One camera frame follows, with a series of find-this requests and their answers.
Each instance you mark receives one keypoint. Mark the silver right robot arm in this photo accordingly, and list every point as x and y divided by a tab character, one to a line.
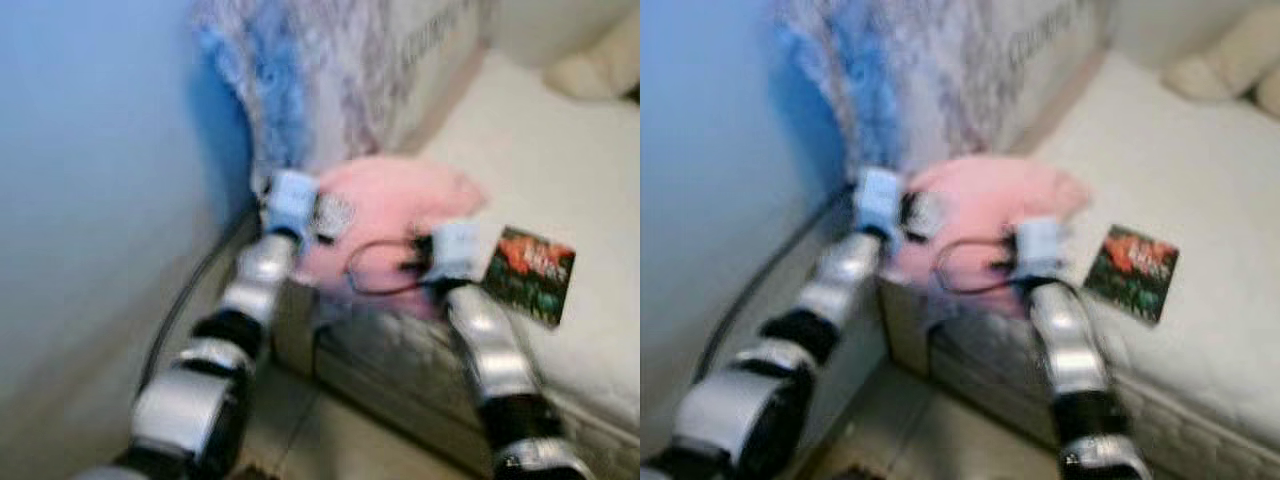
495	350
1070	350

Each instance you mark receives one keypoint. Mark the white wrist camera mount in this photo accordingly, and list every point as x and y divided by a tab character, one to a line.
1040	245
878	200
458	248
290	200

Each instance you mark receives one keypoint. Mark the dark book with red print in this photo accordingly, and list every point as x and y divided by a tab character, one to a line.
1130	272
530	275

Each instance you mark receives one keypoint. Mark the grey lettered headboard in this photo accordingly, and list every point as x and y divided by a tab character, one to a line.
1060	70
440	70

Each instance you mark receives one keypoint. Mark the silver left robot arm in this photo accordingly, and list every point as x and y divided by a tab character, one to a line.
740	410
190	400

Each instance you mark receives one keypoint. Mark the beige plush toy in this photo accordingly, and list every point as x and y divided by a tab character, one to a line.
1215	70
595	70
1270	95

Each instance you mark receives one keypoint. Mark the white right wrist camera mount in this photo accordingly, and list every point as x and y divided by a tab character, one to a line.
1040	245
458	248

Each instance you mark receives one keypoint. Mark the grey bed frame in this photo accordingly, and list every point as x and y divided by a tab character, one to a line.
295	335
900	335

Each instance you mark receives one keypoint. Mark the pink pillow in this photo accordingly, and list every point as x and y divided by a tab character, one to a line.
400	200
1000	195

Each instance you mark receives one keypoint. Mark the blue purple patterned pillow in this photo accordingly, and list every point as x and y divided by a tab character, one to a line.
330	80
930	80

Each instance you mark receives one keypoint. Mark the white quilted mattress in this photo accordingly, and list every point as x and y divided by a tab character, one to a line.
1180	170
560	170

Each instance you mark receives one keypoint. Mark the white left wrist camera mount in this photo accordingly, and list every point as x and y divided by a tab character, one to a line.
290	200
878	200

